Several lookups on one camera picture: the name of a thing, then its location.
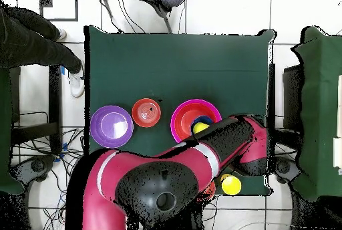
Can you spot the large pink plastic bowl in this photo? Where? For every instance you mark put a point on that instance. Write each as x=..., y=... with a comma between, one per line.
x=173, y=123

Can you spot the light orange plastic cup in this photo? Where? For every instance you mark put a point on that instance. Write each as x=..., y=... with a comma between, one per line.
x=224, y=176

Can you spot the yellow plastic cup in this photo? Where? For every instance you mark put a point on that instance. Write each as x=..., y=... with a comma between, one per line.
x=232, y=186
x=200, y=127

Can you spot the small orange plastic bowl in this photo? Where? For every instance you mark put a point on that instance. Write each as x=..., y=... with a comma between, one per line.
x=141, y=119
x=209, y=190

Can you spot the person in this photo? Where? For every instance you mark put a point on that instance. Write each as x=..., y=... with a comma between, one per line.
x=26, y=40

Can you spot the large orange plastic bowl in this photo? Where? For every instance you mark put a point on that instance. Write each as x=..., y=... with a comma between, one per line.
x=184, y=123

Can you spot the blue tape strip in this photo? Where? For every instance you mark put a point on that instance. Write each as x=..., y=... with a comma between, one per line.
x=63, y=70

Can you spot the person's white shoe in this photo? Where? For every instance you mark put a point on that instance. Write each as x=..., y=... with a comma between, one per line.
x=62, y=34
x=77, y=85

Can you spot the black metal frame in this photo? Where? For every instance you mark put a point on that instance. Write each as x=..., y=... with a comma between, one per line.
x=54, y=107

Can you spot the purple plastic bowl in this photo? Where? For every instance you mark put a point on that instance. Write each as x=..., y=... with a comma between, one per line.
x=97, y=133

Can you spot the blue plastic bowl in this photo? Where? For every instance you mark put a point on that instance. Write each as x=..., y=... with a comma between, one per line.
x=203, y=119

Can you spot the black stand base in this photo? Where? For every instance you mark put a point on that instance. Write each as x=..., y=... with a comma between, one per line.
x=284, y=167
x=37, y=166

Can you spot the dark green tablecloth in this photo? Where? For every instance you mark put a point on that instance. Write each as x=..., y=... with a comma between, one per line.
x=5, y=133
x=320, y=107
x=149, y=61

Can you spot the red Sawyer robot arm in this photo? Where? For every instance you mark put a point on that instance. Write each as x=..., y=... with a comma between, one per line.
x=160, y=181

